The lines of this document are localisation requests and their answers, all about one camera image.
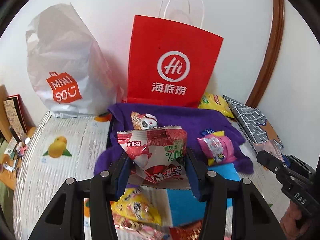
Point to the wooden nightstand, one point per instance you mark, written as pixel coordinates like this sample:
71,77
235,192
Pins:
10,177

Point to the red white lychee snack packet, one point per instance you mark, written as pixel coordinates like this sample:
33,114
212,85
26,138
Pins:
155,152

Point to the fruit print tablecloth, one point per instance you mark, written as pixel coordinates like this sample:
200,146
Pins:
62,180

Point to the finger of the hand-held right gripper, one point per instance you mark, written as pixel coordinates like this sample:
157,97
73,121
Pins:
267,158
295,162

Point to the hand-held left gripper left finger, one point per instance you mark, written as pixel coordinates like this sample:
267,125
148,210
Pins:
122,177

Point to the pink peach snack packet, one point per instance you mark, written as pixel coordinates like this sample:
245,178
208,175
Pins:
155,234

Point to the red paper bag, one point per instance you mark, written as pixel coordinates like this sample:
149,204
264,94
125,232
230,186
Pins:
175,42

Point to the white plastic shopping bag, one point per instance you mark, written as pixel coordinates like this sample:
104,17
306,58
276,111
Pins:
62,55

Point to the pink snack packet yellow ends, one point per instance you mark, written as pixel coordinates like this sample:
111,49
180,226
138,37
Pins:
220,147

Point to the pale pink snack packet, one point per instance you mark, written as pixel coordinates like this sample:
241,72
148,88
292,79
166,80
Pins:
270,145

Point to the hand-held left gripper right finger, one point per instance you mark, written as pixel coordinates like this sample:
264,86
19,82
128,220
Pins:
193,177

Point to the yellow chips bag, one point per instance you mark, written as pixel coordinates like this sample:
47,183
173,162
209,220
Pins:
217,103

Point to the purple towel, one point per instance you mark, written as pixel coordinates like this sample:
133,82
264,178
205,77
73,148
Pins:
175,120

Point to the grey checked cloth with star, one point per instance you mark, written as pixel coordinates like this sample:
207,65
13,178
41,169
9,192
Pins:
250,120

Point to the patterned book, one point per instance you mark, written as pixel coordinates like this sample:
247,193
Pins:
12,115

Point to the yellow red snack packet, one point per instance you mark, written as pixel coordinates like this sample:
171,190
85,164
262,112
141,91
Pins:
137,207

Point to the person's right hand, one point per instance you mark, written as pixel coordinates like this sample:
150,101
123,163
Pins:
292,221

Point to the blue tissue pack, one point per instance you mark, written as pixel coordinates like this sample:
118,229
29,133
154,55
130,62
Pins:
182,205

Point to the brown wooden door frame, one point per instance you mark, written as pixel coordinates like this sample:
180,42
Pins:
272,55

